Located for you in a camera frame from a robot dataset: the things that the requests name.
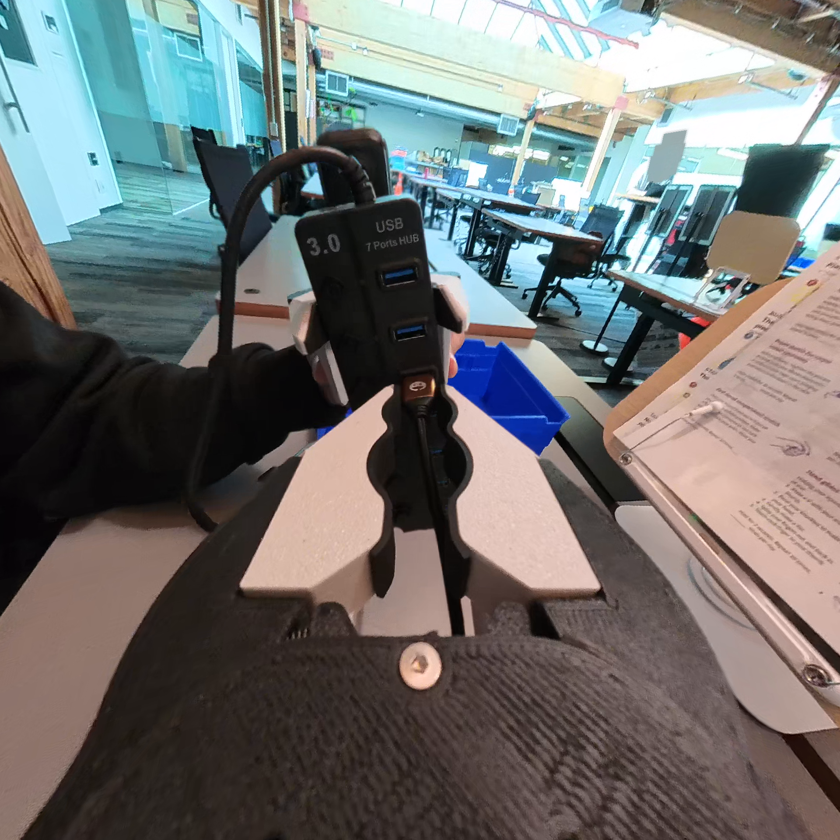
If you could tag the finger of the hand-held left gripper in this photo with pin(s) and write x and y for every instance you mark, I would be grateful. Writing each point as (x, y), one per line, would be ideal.
(303, 321)
(456, 292)

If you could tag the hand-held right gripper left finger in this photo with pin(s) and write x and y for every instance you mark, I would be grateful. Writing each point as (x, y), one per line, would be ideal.
(321, 525)

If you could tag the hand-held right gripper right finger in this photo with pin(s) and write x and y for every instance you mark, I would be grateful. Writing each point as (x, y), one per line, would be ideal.
(525, 531)

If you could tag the black seven-port usb hub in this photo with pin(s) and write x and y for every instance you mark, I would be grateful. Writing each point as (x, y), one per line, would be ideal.
(367, 308)

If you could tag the blue plastic bin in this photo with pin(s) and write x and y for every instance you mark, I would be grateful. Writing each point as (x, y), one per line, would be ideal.
(512, 400)

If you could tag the person's left forearm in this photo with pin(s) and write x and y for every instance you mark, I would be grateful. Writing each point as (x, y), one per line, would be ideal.
(131, 407)

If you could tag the person's left hand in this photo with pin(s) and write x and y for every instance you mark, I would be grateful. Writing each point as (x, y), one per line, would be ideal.
(452, 366)

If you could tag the black office chair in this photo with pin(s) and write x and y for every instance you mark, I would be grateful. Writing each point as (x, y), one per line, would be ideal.
(229, 184)
(600, 226)

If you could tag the white stand base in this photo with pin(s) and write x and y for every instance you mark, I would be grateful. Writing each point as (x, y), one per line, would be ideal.
(722, 656)

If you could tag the tan board with instruction sheets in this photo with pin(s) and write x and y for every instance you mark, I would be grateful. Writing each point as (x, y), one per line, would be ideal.
(754, 407)

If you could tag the tan board document stand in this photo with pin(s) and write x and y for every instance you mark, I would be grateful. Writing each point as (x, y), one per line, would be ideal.
(754, 243)

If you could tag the black panel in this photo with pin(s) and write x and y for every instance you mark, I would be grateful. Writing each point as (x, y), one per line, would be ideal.
(781, 180)

